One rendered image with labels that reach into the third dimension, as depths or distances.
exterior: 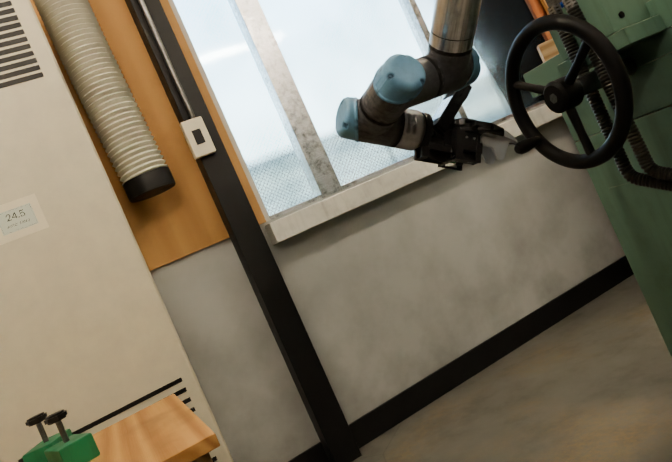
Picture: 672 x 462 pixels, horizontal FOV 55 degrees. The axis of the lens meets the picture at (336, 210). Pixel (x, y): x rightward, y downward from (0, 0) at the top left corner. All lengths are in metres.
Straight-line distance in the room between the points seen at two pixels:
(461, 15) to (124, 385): 1.31
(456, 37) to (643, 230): 0.64
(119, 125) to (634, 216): 1.46
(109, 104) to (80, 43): 0.21
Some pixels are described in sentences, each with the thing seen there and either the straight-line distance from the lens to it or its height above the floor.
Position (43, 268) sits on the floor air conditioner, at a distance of 1.90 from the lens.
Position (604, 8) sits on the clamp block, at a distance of 1.27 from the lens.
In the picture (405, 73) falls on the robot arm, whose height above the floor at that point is 0.94.
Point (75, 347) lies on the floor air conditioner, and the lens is 1.89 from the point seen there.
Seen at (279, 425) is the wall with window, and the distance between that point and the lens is 2.31.
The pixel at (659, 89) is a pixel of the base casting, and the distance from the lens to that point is 1.37.
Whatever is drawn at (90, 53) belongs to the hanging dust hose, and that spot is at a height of 1.54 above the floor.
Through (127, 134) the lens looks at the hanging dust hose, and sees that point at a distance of 2.09.
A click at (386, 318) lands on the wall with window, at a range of 2.44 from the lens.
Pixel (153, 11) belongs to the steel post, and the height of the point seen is 1.67.
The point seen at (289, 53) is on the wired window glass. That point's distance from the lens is 2.60.
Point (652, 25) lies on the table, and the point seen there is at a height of 0.86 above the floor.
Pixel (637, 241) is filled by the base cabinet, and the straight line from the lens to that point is 1.54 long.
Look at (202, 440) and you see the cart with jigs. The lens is 1.15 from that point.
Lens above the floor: 0.77
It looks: 1 degrees up
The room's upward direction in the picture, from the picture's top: 24 degrees counter-clockwise
